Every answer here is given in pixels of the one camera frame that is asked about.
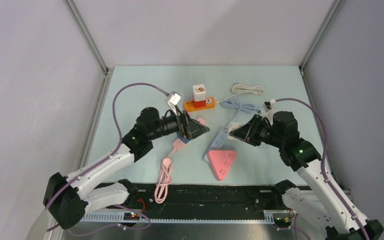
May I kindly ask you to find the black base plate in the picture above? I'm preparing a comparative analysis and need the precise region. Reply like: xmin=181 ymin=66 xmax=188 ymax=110
xmin=119 ymin=179 xmax=295 ymax=221

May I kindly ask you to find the white power strip cable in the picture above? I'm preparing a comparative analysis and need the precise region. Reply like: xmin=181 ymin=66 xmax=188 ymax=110
xmin=215 ymin=83 xmax=266 ymax=104

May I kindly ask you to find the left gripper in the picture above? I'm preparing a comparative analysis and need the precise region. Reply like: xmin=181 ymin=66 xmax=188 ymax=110
xmin=148 ymin=105 xmax=209 ymax=141

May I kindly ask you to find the white cube socket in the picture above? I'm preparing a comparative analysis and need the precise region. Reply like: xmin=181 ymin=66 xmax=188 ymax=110
xmin=192 ymin=84 xmax=207 ymax=102

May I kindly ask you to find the purple cable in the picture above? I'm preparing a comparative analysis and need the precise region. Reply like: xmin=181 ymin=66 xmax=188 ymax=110
xmin=44 ymin=82 xmax=171 ymax=238
xmin=274 ymin=97 xmax=372 ymax=240

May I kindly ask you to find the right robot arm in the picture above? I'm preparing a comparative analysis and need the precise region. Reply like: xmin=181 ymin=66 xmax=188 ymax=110
xmin=229 ymin=99 xmax=384 ymax=240

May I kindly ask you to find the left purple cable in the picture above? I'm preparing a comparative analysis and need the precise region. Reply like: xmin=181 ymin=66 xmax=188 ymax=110
xmin=44 ymin=82 xmax=171 ymax=238

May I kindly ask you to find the dark blue cube socket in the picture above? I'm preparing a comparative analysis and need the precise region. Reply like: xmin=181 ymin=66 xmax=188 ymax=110
xmin=177 ymin=134 xmax=190 ymax=144

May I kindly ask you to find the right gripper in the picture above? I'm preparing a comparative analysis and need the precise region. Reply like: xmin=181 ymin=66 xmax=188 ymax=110
xmin=229 ymin=114 xmax=284 ymax=149

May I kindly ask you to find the aluminium frame rail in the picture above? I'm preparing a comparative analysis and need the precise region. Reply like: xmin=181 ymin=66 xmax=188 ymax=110
xmin=55 ymin=188 xmax=357 ymax=225

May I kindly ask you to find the red cube socket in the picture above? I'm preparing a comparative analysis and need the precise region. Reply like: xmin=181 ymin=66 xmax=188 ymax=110
xmin=192 ymin=99 xmax=207 ymax=109

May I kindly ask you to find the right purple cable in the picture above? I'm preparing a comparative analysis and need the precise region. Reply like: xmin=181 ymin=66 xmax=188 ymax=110
xmin=274 ymin=97 xmax=372 ymax=240

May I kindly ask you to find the pink triangular power strip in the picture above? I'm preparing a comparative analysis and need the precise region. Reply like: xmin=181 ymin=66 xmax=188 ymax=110
xmin=206 ymin=150 xmax=238 ymax=181

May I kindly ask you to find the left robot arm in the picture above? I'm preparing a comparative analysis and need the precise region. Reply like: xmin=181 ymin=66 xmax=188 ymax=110
xmin=43 ymin=103 xmax=210 ymax=230

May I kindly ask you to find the pink coiled cable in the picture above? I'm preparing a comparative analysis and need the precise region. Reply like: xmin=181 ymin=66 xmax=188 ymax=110
xmin=153 ymin=149 xmax=177 ymax=204

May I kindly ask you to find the orange power strip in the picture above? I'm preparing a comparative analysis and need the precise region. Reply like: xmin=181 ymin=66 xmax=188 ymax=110
xmin=183 ymin=97 xmax=216 ymax=113

